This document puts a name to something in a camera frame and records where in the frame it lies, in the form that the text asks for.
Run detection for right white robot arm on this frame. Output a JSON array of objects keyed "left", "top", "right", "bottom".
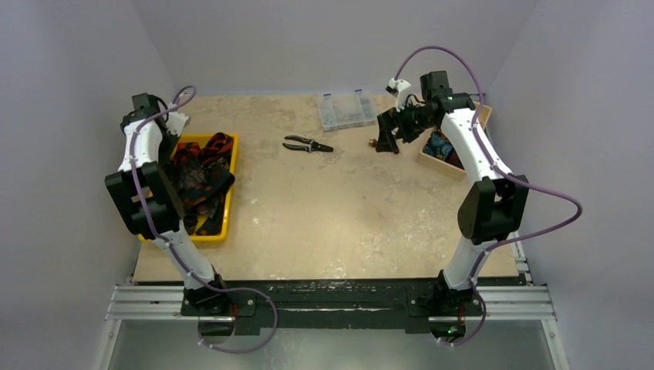
[{"left": 371, "top": 71, "right": 528, "bottom": 314}]

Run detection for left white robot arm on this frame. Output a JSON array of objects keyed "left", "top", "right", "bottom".
[{"left": 104, "top": 92, "right": 231, "bottom": 315}]

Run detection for black handled pliers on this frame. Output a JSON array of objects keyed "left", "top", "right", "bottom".
[{"left": 282, "top": 135, "right": 334, "bottom": 153}]

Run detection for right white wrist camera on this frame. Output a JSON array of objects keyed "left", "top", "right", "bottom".
[{"left": 386, "top": 78, "right": 412, "bottom": 112}]

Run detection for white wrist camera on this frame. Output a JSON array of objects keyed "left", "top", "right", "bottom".
[
  {"left": 386, "top": 78, "right": 412, "bottom": 112},
  {"left": 166, "top": 112, "right": 190, "bottom": 137}
]

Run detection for purple cable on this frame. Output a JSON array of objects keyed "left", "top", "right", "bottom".
[
  {"left": 127, "top": 84, "right": 279, "bottom": 356},
  {"left": 393, "top": 45, "right": 584, "bottom": 347}
]

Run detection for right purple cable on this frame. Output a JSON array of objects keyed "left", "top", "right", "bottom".
[{"left": 393, "top": 45, "right": 584, "bottom": 347}]

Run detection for clear plastic organizer box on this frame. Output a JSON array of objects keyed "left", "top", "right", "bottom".
[{"left": 316, "top": 89, "right": 378, "bottom": 132}]

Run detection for wooden compartment tray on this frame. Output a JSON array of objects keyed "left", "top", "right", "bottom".
[{"left": 416, "top": 102, "right": 493, "bottom": 180}]

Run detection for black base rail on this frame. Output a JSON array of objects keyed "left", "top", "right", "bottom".
[{"left": 105, "top": 275, "right": 557, "bottom": 338}]

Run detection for dark red rolled tie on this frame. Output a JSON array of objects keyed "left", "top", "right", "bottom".
[{"left": 446, "top": 149, "right": 464, "bottom": 170}]

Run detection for orange black striped tie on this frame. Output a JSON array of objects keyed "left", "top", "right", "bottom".
[{"left": 171, "top": 132, "right": 238, "bottom": 169}]

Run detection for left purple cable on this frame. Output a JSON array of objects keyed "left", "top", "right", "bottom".
[{"left": 127, "top": 84, "right": 279, "bottom": 356}]

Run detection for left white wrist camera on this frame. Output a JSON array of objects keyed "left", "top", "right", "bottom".
[{"left": 166, "top": 112, "right": 190, "bottom": 137}]

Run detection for black tie orange hearts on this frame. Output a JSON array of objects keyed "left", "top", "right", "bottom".
[{"left": 178, "top": 163, "right": 235, "bottom": 236}]

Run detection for brown floral tie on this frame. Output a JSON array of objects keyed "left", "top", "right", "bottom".
[{"left": 168, "top": 151, "right": 206, "bottom": 191}]

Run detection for yellow plastic bin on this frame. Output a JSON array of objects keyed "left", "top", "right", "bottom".
[{"left": 163, "top": 132, "right": 238, "bottom": 242}]

